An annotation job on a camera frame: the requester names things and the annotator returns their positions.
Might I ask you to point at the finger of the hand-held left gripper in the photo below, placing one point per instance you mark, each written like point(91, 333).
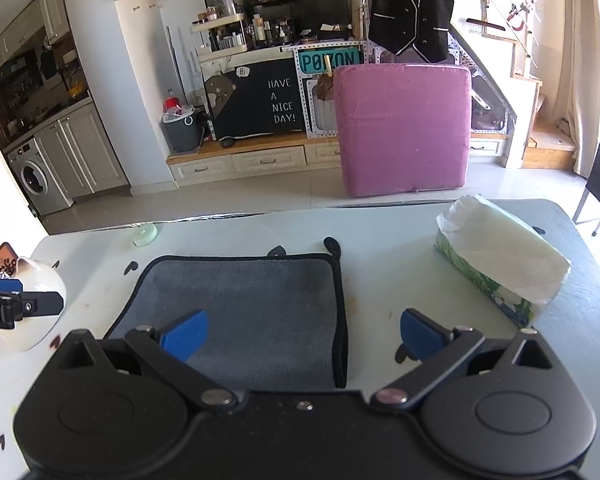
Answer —
point(40, 305)

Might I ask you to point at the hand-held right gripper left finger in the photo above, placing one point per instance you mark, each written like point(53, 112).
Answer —
point(187, 336)

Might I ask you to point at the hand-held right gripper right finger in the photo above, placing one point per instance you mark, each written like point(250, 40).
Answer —
point(421, 332)

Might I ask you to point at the grey towel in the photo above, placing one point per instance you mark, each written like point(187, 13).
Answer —
point(260, 310)

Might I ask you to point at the white ceramic bowl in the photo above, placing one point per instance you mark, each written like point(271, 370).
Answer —
point(27, 330)

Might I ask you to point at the orange packet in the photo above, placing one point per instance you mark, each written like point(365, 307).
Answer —
point(2, 259)

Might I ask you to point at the pale green round lid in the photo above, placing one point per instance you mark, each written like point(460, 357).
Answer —
point(145, 235)

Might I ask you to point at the green tissue box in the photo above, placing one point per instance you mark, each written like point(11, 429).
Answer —
point(500, 255)

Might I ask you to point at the grey washing machine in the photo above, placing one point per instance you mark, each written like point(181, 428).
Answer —
point(35, 177)

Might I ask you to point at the cream kitchen base cabinet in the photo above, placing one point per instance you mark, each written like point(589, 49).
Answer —
point(80, 152)

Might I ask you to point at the low cream drawer unit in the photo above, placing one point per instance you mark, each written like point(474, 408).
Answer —
point(265, 160)

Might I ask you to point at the pink cushion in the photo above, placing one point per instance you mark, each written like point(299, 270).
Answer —
point(405, 130)

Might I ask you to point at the grey trash bin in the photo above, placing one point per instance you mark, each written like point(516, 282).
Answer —
point(182, 132)

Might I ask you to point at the wooden staircase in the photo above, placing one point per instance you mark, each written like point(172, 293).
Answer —
point(547, 142)

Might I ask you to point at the black printed cabinet cover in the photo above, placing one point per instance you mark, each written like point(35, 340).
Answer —
point(260, 100)

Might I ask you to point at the teal sign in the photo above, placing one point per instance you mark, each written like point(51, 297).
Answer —
point(312, 61)

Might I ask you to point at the white shelf rack with bottles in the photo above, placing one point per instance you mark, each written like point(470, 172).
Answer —
point(220, 35)

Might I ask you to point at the black shelf rack with bottles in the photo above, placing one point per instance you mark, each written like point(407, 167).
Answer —
point(272, 22)

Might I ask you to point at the black vest with white trim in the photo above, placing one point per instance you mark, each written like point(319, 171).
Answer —
point(410, 5)

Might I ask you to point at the red clamp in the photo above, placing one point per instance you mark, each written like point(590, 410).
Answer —
point(522, 12)

